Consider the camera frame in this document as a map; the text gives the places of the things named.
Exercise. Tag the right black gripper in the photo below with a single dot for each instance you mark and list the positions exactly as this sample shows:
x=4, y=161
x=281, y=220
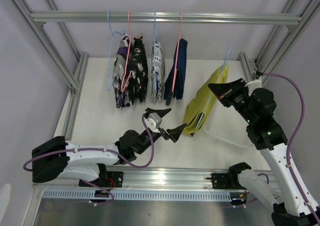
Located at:
x=225, y=91

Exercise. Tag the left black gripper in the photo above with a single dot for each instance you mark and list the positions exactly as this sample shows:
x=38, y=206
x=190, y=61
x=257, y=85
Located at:
x=173, y=133

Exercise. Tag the light blue wire hanger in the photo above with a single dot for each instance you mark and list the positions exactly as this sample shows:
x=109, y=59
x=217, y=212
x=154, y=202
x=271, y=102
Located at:
x=110, y=66
x=211, y=95

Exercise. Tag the yellow-green trousers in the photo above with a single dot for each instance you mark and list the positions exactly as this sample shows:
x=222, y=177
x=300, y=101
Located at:
x=200, y=107

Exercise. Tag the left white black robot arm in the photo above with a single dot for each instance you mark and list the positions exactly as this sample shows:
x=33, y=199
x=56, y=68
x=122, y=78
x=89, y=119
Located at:
x=58, y=158

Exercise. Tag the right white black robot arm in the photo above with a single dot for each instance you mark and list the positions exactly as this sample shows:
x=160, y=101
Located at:
x=292, y=204

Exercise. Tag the white newspaper print trousers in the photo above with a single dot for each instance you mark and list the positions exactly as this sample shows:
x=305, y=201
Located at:
x=160, y=69

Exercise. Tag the navy blue trousers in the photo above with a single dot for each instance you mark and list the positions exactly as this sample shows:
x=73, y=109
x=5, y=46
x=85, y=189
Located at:
x=180, y=77

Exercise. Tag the black white floral trousers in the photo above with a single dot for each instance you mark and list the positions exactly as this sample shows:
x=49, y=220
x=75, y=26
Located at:
x=138, y=66

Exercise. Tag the purple grey patterned trousers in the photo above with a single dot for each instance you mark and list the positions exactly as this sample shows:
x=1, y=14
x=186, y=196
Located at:
x=119, y=70

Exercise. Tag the white plastic basket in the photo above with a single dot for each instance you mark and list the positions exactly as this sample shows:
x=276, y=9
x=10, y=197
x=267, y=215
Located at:
x=227, y=125

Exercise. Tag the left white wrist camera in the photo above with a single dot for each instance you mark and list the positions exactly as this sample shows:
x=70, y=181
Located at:
x=153, y=122

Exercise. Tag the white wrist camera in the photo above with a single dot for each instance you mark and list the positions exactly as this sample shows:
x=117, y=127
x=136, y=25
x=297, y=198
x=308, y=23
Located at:
x=256, y=81
x=153, y=122

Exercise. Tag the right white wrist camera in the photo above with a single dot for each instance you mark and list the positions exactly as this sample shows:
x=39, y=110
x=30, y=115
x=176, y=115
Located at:
x=256, y=81

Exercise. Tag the pink wire hanger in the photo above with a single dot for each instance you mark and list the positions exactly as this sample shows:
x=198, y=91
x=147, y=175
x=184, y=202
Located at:
x=127, y=65
x=177, y=52

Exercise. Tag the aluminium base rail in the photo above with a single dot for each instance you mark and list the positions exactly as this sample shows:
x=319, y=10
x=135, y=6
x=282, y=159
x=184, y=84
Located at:
x=150, y=178

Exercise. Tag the aluminium frame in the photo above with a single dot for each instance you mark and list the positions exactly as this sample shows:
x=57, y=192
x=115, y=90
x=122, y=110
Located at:
x=277, y=45

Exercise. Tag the slotted cable duct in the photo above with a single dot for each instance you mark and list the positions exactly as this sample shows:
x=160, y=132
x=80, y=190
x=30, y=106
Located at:
x=209, y=195

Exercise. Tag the aluminium hanging rail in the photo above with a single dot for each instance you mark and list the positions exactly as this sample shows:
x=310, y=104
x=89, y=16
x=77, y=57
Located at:
x=165, y=17

